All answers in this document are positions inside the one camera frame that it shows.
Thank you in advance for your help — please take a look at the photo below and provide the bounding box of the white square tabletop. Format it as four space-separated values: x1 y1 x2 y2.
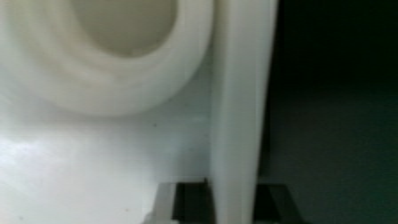
0 0 279 224

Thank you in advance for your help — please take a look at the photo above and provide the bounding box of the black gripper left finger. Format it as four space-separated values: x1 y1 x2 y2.
151 179 213 224

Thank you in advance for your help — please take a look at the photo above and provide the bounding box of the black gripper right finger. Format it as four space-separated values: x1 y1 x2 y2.
254 184 311 224

